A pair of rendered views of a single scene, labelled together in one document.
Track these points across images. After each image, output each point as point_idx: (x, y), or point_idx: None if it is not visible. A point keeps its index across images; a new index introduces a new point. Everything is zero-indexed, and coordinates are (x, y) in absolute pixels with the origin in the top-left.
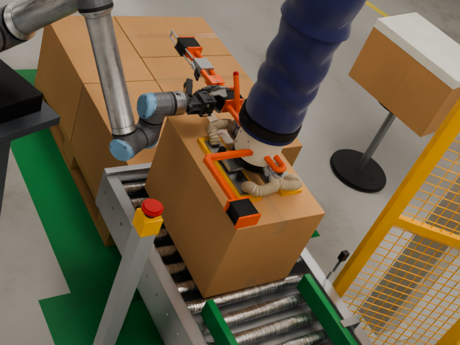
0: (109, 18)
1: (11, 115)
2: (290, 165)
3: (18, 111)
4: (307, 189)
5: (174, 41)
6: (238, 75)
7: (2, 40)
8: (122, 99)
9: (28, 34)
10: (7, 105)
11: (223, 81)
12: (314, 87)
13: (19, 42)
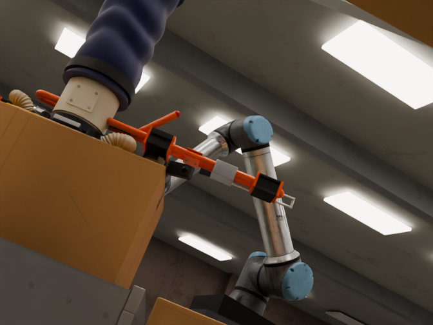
0: (208, 138)
1: (204, 308)
2: (49, 120)
3: (208, 305)
4: (3, 102)
5: (279, 202)
6: (173, 111)
7: (259, 266)
8: None
9: (267, 257)
10: (207, 295)
11: (190, 148)
12: (98, 12)
13: (265, 271)
